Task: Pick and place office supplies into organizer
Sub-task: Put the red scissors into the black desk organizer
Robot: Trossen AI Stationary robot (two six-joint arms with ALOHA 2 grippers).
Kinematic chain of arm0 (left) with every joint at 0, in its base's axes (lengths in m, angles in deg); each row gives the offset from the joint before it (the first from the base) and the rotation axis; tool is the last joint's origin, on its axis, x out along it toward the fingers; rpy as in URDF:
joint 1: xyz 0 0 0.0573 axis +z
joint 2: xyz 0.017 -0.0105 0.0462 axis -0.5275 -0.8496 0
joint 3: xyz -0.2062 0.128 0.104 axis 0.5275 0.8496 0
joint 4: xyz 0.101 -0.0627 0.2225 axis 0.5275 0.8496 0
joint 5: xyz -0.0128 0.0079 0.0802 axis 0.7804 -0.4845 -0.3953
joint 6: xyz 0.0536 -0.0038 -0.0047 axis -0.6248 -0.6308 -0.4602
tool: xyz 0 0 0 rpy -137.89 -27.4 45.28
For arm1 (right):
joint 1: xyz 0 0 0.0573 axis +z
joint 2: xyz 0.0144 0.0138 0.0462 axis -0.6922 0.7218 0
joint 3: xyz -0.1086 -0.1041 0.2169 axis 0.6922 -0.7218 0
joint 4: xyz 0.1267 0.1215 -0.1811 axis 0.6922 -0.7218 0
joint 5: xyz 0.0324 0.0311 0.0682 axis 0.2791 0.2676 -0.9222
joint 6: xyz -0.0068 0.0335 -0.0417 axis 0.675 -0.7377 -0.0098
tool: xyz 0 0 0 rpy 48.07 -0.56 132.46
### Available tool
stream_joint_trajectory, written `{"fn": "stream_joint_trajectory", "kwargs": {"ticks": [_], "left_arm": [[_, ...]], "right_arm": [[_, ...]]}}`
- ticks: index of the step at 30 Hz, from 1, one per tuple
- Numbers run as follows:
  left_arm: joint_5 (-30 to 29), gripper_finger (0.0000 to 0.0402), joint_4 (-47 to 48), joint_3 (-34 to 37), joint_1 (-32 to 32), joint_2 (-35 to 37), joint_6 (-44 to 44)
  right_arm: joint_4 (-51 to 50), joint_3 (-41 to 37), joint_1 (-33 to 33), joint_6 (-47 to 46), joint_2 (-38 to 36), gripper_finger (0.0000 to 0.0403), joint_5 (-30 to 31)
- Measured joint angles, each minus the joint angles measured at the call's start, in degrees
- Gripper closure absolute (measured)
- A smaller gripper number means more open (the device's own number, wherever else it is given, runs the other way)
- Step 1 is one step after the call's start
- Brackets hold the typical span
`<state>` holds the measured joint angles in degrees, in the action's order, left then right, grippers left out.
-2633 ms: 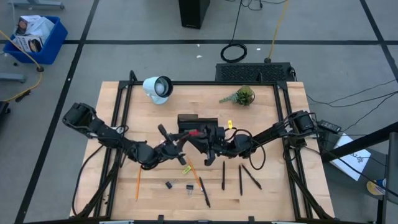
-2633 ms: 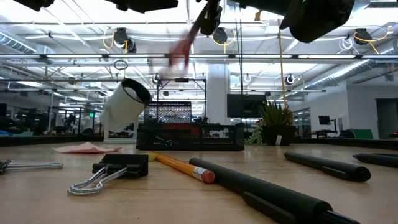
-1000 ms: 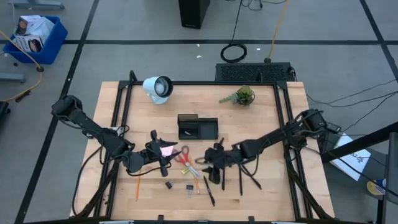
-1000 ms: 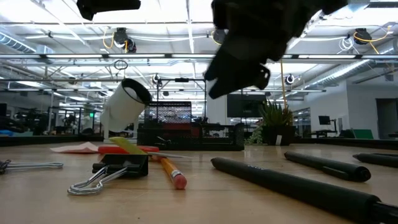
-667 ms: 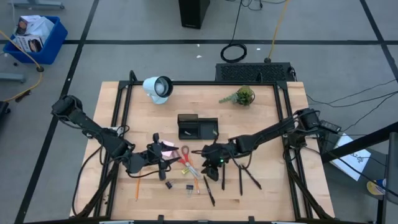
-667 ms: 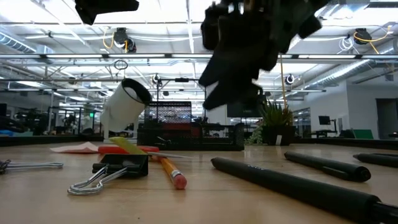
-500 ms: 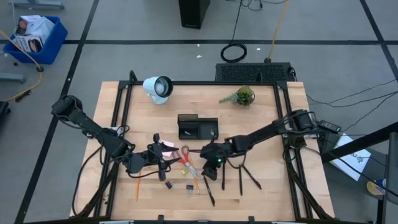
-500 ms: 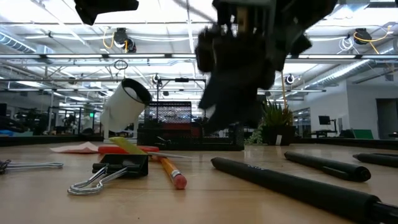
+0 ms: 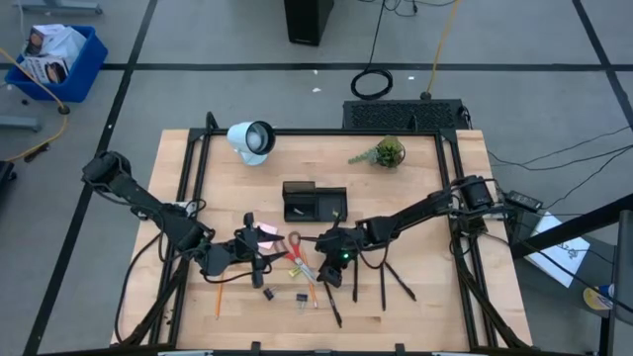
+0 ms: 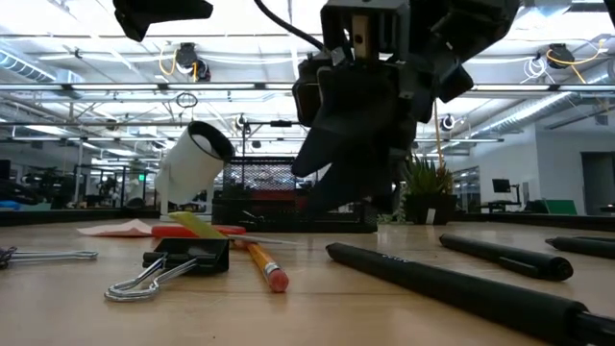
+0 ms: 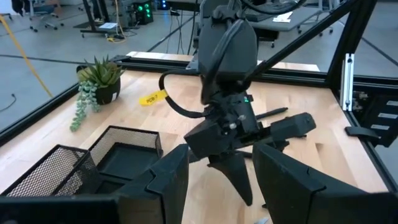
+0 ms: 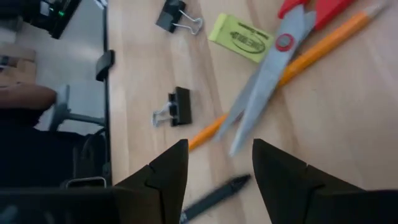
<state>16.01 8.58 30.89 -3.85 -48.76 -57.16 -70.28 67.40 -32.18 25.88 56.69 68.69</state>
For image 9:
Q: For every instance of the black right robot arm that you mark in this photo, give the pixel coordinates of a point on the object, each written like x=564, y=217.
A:
x=420, y=210

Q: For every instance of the pink sticky note pad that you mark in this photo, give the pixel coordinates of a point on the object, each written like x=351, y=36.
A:
x=271, y=228

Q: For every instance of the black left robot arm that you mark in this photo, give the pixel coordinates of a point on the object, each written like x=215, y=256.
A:
x=143, y=198

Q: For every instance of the yellow and blue disc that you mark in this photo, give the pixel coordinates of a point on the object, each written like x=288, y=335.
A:
x=596, y=299

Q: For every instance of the black metal table frame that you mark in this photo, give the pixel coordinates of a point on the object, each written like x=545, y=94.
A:
x=316, y=132

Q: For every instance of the black mesh desk organizer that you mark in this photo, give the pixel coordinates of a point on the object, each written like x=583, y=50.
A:
x=331, y=205

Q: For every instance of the black perforated metal case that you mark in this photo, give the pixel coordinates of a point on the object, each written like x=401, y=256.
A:
x=400, y=115

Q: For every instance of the black pen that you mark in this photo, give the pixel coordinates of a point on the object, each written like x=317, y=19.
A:
x=337, y=311
x=383, y=292
x=355, y=287
x=403, y=284

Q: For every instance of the white printed package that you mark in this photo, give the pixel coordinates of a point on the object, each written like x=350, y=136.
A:
x=44, y=69
x=54, y=39

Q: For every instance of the black computer tower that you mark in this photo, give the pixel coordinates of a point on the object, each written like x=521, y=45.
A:
x=306, y=20

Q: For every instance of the white paper sheet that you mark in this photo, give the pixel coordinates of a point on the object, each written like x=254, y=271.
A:
x=564, y=252

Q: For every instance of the blue plastic bin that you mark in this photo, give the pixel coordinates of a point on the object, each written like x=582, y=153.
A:
x=86, y=79

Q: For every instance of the yellow pencil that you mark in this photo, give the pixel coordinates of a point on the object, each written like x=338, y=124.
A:
x=311, y=282
x=219, y=296

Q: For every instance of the dark grey post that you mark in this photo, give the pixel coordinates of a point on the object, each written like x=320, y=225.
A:
x=624, y=296

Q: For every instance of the white desk lamp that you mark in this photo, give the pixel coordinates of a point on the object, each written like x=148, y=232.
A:
x=247, y=143

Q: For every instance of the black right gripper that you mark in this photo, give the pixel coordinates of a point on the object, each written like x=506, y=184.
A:
x=338, y=244

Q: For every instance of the potted green succulent plant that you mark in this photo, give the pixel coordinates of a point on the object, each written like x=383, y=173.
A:
x=388, y=153

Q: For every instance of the black power adapter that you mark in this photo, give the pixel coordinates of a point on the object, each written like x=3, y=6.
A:
x=523, y=199

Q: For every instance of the yellow-green eraser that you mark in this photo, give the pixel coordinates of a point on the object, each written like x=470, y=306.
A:
x=296, y=272

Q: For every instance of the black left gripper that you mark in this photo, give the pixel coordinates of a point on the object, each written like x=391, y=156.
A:
x=249, y=249

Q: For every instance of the black metal beam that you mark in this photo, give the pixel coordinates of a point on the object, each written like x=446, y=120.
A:
x=569, y=227

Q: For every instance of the grey metal table foot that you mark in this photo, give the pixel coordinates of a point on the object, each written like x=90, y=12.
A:
x=20, y=123
x=59, y=7

